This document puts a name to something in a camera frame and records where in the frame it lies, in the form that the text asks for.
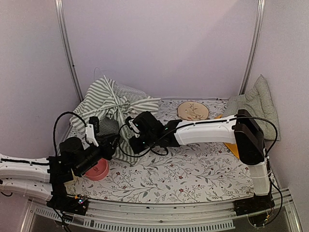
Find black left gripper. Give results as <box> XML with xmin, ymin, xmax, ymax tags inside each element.
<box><xmin>75</xmin><ymin>133</ymin><xmax>121</xmax><ymax>176</ymax></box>

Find green striped pet tent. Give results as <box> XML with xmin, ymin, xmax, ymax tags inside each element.
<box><xmin>69</xmin><ymin>75</ymin><xmax>162</xmax><ymax>145</ymax></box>

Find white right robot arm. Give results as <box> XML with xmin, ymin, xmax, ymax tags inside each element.
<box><xmin>125</xmin><ymin>110</ymin><xmax>271</xmax><ymax>211</ymax></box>

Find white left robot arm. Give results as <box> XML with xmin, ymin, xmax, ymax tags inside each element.
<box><xmin>0</xmin><ymin>134</ymin><xmax>120</xmax><ymax>210</ymax></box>

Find pink pet bowl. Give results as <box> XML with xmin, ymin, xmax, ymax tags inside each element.
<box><xmin>85</xmin><ymin>159</ymin><xmax>109</xmax><ymax>181</ymax></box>

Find yellow double pet bowl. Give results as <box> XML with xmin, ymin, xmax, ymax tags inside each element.
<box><xmin>215</xmin><ymin>115</ymin><xmax>239</xmax><ymax>159</ymax></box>

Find round wooden floral plate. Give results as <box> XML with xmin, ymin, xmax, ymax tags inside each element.
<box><xmin>177</xmin><ymin>101</ymin><xmax>210</xmax><ymax>121</ymax></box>

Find floral table mat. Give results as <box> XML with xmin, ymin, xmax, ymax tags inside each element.
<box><xmin>52</xmin><ymin>99</ymin><xmax>275</xmax><ymax>204</ymax></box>

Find green checked cushion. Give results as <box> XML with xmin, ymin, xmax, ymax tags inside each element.
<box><xmin>223</xmin><ymin>75</ymin><xmax>281</xmax><ymax>141</ymax></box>

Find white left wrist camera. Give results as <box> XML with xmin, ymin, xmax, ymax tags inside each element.
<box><xmin>85</xmin><ymin>116</ymin><xmax>99</xmax><ymax>147</ymax></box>

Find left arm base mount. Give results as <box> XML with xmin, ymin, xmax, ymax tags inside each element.
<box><xmin>46</xmin><ymin>185</ymin><xmax>89</xmax><ymax>216</ymax></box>

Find front aluminium rail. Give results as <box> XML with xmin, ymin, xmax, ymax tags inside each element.
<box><xmin>21</xmin><ymin>188</ymin><xmax>303</xmax><ymax>232</ymax></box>

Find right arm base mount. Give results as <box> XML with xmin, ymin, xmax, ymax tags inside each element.
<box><xmin>233</xmin><ymin>195</ymin><xmax>275</xmax><ymax>216</ymax></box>

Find aluminium frame post left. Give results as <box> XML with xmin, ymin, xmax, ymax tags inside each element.
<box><xmin>55</xmin><ymin>0</ymin><xmax>83</xmax><ymax>102</ymax></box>

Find aluminium frame post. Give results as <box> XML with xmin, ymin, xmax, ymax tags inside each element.
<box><xmin>239</xmin><ymin>0</ymin><xmax>266</xmax><ymax>95</ymax></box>
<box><xmin>55</xmin><ymin>0</ymin><xmax>83</xmax><ymax>102</ymax></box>

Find aluminium frame post right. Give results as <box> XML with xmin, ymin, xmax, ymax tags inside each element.
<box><xmin>239</xmin><ymin>0</ymin><xmax>266</xmax><ymax>95</ymax></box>

